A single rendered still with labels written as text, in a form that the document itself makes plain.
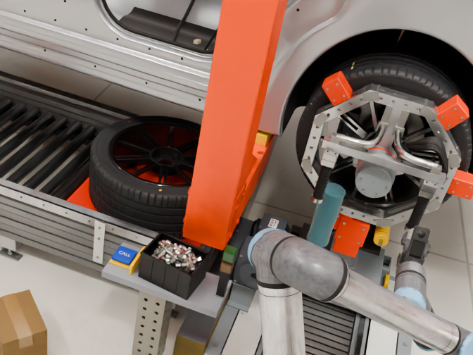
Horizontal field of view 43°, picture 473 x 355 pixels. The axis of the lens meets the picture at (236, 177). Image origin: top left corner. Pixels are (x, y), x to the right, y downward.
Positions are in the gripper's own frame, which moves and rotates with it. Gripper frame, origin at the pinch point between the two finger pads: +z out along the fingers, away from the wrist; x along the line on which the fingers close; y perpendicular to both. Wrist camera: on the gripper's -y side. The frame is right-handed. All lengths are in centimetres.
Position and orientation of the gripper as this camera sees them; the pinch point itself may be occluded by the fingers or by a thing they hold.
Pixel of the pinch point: (417, 228)
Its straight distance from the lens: 208.5
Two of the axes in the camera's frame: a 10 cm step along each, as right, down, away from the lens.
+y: -1.8, 8.1, 5.6
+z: 2.9, -5.0, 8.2
